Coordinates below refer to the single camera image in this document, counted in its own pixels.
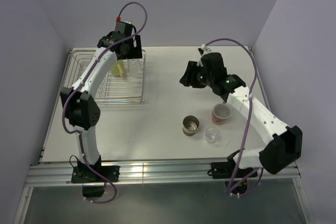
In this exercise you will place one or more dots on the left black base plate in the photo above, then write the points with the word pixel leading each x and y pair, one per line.
pixel 109 172

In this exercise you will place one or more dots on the brown metal-lined cup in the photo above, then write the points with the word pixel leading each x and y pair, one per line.
pixel 190 125

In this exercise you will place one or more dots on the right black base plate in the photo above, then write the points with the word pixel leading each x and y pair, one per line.
pixel 222 170

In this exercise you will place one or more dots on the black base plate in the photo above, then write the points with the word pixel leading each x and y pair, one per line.
pixel 222 170
pixel 109 172

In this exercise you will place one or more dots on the pale yellow plastic mug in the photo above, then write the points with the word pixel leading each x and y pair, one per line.
pixel 118 69

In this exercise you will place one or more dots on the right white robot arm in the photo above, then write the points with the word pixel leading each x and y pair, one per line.
pixel 283 143

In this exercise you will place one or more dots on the small clear plastic glass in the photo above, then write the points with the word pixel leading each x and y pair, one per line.
pixel 212 135

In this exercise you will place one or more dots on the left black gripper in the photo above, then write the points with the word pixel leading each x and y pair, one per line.
pixel 136 52

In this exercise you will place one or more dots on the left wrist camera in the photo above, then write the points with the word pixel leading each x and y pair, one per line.
pixel 124 28

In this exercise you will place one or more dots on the aluminium rail frame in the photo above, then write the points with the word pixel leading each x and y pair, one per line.
pixel 146 140

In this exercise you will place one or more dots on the pink patterned ceramic mug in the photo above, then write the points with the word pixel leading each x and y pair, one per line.
pixel 220 113

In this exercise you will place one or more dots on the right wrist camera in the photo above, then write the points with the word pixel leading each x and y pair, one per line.
pixel 203 50

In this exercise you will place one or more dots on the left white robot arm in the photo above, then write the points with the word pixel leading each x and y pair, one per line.
pixel 79 107

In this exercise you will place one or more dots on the large clear plastic tumbler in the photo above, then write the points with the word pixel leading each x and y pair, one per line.
pixel 135 66

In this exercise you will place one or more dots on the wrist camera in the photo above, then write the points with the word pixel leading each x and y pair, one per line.
pixel 203 50
pixel 124 28

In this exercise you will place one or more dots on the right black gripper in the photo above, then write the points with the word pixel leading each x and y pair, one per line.
pixel 192 68

